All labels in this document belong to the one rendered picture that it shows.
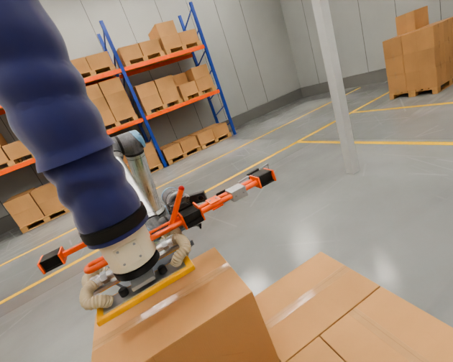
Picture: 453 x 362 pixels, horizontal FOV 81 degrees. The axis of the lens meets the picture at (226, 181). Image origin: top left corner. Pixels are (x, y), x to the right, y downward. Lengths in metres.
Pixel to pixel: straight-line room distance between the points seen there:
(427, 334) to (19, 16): 1.66
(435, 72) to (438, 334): 6.38
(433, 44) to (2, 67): 7.06
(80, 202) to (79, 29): 9.20
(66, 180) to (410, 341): 1.34
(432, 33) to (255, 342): 6.80
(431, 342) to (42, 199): 8.04
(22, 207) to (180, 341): 7.61
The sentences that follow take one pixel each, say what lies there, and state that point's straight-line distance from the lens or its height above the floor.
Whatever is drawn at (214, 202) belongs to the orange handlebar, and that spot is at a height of 1.25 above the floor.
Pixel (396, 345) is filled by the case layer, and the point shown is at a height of 0.54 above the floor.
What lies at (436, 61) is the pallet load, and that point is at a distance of 7.34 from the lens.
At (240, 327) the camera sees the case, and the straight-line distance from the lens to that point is 1.12.
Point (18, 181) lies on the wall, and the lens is 9.64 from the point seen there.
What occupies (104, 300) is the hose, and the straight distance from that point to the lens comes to 1.00.
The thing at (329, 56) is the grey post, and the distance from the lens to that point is 3.62.
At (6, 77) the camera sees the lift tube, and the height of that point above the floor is 1.84.
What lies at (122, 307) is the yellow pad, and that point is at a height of 1.13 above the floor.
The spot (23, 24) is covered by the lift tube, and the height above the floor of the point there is 1.94.
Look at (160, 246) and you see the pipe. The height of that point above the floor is 1.19.
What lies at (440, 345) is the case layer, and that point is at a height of 0.54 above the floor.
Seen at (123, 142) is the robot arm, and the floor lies 1.55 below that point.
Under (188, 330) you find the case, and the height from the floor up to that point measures 0.94.
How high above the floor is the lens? 1.65
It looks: 19 degrees down
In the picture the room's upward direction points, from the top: 20 degrees counter-clockwise
